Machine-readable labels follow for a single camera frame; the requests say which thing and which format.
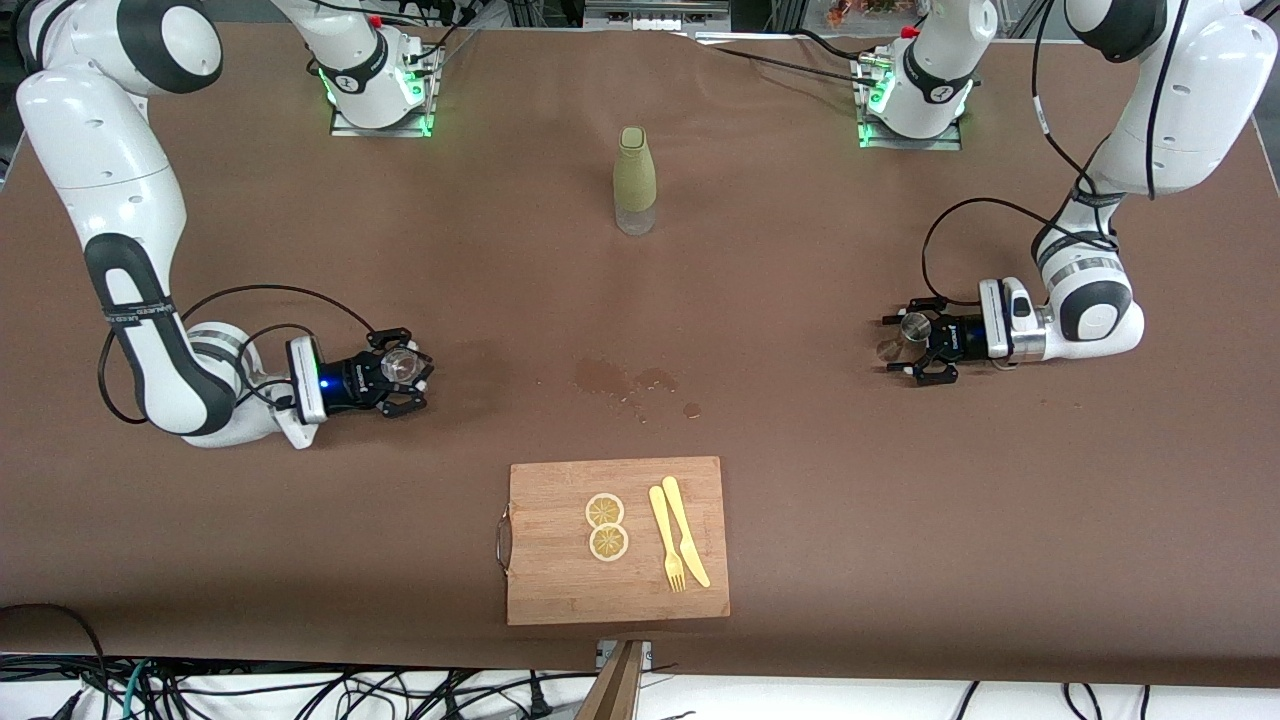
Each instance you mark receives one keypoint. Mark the lemon slice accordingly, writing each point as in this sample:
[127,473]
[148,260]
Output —
[608,543]
[604,510]

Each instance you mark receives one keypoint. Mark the wooden cutting board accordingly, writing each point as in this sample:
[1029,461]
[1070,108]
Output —
[560,580]

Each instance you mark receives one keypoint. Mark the orange plastic items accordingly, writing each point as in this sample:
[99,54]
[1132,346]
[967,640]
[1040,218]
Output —
[870,8]

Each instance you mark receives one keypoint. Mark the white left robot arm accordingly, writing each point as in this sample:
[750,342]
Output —
[1180,90]

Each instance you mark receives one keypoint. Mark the yellow plastic knife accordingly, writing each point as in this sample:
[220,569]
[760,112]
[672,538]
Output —
[685,530]

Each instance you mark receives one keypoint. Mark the wooden post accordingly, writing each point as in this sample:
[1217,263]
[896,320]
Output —
[615,690]

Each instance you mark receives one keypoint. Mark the brown paper table cover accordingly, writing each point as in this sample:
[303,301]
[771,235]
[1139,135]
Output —
[250,520]

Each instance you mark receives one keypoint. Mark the small metal bracket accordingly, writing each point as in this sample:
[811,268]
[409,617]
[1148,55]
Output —
[604,650]

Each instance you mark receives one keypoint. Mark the steel jigger shaker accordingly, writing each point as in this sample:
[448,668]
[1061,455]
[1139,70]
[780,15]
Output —
[914,327]

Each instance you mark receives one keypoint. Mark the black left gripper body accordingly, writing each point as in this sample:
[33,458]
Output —
[962,341]

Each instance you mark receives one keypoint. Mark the clear glass measuring cup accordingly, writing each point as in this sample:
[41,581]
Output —
[400,365]

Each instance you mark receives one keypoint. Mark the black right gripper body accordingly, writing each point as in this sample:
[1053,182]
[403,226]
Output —
[349,384]

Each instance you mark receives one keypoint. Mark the grey power strip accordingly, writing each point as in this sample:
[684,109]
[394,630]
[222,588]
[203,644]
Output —
[655,12]

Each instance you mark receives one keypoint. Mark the yellow plastic fork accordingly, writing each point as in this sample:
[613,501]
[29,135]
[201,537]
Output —
[665,545]

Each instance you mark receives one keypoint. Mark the green sleeved glass bottle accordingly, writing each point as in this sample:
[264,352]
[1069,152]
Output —
[634,170]

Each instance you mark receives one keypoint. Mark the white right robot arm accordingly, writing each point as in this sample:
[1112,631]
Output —
[110,150]

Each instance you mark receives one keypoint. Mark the black power plug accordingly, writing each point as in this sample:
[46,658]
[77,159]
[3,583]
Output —
[540,700]

